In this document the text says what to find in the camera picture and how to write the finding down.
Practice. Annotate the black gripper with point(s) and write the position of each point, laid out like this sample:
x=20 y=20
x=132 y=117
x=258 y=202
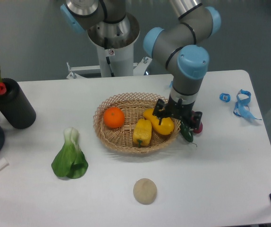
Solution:
x=176 y=109

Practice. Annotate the yellow bell pepper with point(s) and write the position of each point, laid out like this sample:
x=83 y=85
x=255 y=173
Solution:
x=142 y=133

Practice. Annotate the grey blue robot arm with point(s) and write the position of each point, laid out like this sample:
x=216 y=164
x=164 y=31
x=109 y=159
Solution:
x=177 y=50

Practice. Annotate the woven wicker basket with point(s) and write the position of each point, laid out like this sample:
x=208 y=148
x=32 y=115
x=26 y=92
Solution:
x=133 y=106

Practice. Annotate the yellow mango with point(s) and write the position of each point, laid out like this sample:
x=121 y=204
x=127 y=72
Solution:
x=166 y=127

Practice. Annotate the green cucumber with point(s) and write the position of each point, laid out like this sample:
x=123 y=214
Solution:
x=186 y=132

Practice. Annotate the purple sweet potato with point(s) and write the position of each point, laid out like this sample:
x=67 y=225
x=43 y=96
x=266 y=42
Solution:
x=197 y=125

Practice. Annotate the orange fruit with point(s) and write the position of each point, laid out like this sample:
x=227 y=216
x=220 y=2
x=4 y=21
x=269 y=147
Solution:
x=114 y=117

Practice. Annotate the beige round bun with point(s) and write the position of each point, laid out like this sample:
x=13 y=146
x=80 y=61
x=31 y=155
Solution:
x=145 y=191

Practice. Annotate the green bok choy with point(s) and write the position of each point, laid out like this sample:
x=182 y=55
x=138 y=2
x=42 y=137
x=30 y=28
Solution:
x=70 y=161

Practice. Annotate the black cylindrical vase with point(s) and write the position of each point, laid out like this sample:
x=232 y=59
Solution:
x=15 y=106

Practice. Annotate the white pedestal base frame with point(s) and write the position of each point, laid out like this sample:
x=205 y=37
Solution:
x=139 y=69

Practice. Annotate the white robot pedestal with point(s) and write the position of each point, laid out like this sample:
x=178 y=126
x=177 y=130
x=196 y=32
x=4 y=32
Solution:
x=110 y=28

